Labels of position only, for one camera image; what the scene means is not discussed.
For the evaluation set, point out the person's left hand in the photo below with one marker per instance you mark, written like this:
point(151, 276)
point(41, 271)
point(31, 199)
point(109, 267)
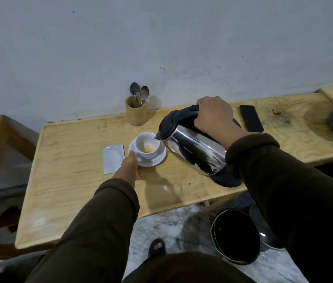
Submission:
point(127, 171)

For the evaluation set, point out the person's right hand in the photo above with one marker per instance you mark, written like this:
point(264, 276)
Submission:
point(214, 117)

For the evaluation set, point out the person's right fingers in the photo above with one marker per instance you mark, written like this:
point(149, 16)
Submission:
point(213, 102)

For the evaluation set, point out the person's left thumb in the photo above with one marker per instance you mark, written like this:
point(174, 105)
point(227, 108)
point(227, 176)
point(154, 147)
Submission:
point(133, 157)

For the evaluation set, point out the white saucer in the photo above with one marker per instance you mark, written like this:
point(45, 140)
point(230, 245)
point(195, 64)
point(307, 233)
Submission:
point(156, 160)

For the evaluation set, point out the person's left forearm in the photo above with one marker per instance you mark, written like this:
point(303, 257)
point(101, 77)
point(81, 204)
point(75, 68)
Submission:
point(95, 235)

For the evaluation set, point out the person's right forearm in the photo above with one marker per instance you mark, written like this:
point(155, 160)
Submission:
point(299, 203)

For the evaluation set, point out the white cup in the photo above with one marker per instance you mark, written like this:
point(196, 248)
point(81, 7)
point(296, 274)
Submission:
point(147, 147)

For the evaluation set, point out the white sachet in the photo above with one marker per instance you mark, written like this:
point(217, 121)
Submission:
point(113, 159)

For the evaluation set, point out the black smartphone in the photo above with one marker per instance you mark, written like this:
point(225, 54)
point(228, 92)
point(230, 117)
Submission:
point(251, 118)

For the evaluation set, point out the wooden utensil holder cup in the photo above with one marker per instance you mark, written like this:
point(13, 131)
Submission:
point(136, 116)

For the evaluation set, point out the light wooden table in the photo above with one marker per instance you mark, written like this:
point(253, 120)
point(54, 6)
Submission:
point(75, 179)

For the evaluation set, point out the metal spoon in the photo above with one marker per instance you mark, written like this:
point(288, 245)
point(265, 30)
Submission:
point(144, 91)
point(134, 89)

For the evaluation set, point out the black sandal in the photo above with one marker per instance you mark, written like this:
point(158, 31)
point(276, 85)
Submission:
point(157, 247)

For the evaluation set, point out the person's dark brown clothing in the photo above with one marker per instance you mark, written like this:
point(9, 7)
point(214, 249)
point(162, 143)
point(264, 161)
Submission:
point(187, 269)

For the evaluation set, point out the black bucket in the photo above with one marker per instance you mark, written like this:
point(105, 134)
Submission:
point(236, 235)

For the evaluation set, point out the shiny metal pot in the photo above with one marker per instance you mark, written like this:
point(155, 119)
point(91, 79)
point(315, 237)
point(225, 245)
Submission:
point(268, 235)

